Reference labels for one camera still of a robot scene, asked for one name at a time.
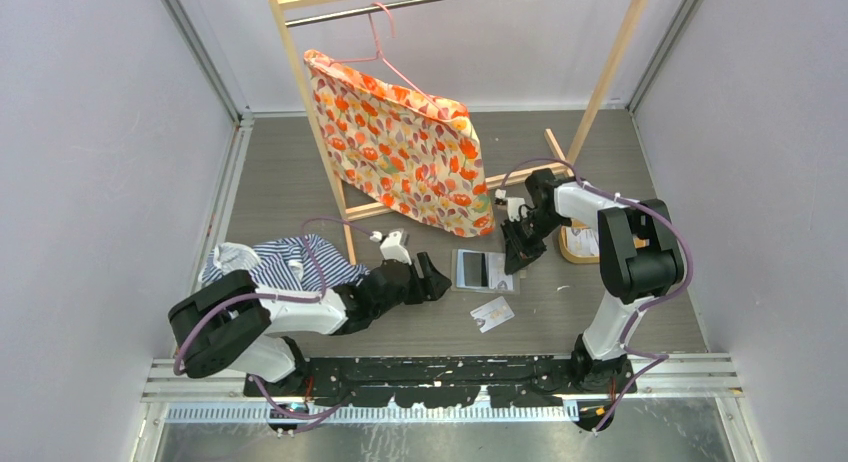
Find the pink wire hanger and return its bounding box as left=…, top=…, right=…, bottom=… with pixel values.
left=334, top=0, right=452, bottom=116

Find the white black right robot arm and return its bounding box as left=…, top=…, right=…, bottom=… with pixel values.
left=495, top=169, right=691, bottom=393

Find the orange floral garment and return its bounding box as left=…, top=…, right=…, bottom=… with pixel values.
left=303, top=50, right=495, bottom=238

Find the wooden clothes rack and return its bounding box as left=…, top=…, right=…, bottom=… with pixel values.
left=265, top=0, right=657, bottom=266

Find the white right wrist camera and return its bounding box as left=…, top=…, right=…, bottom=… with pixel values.
left=494, top=189, right=526, bottom=222

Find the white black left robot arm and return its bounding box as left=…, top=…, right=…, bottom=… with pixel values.
left=168, top=252, right=452, bottom=396

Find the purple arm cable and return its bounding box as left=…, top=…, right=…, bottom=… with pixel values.
left=172, top=217, right=382, bottom=435
left=498, top=157, right=696, bottom=434

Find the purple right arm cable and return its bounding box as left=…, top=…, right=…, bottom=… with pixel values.
left=498, top=157, right=696, bottom=434

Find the blue white striped shirt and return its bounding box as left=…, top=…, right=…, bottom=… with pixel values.
left=198, top=234, right=369, bottom=292

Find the tan oval tray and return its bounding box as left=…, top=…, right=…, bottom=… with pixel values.
left=558, top=224, right=600, bottom=264

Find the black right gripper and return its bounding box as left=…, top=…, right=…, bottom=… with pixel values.
left=501, top=211, right=569, bottom=275

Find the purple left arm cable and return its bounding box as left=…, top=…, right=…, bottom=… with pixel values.
left=172, top=217, right=382, bottom=435

